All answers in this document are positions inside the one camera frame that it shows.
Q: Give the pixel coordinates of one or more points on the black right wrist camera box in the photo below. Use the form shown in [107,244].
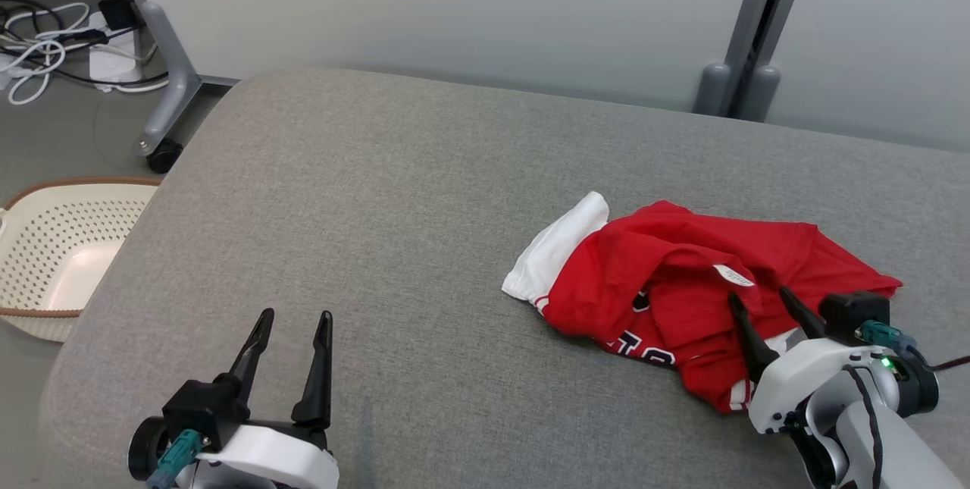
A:
[856,311]

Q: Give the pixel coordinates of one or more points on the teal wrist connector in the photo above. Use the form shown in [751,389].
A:
[887,335]
[176,455]

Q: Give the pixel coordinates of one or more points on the grey partition end leg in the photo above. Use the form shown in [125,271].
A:
[170,72]

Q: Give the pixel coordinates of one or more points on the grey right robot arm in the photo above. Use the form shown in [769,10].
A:
[902,443]

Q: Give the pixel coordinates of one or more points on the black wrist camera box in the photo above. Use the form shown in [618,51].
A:
[856,311]
[197,409]

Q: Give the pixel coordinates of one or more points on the red jersey with white sleeves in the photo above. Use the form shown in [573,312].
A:
[682,261]

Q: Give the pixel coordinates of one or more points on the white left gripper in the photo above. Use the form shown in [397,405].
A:
[280,462]

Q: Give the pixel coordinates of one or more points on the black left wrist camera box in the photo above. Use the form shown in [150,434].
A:
[197,409]

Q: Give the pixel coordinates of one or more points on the grey partition joint post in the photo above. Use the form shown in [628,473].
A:
[758,19]

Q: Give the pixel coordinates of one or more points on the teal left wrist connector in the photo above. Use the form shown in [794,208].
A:
[176,455]

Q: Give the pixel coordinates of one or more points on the white power strip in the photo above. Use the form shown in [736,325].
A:
[114,57]

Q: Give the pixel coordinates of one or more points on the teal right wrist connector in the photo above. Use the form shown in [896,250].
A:
[887,335]

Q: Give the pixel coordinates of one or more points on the black power adapter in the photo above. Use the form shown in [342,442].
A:
[119,13]

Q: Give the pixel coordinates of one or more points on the cream perforated laundry basket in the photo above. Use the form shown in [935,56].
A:
[61,246]

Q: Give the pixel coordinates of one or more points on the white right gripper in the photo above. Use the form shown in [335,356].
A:
[796,379]

